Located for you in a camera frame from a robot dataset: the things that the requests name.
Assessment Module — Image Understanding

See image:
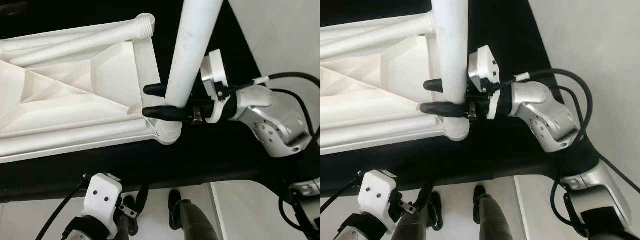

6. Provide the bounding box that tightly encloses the black tablecloth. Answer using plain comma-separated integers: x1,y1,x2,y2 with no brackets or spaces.
0,0,320,203
320,0,608,198

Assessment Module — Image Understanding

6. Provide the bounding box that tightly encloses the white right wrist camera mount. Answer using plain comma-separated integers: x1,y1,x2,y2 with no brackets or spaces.
468,45,501,121
200,49,232,124

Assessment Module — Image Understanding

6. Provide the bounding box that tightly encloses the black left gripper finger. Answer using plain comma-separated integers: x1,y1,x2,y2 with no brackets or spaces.
421,179,437,211
135,181,150,211

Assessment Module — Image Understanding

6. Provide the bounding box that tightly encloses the white plastic children table top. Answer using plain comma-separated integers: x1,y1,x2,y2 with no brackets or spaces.
320,11,471,163
0,14,182,165

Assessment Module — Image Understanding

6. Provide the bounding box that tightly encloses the white plastic table leg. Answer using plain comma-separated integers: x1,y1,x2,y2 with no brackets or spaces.
320,11,435,46
159,0,225,141
0,119,157,157
431,0,473,136
0,14,156,53
320,26,431,63
320,117,446,151
7,30,138,68

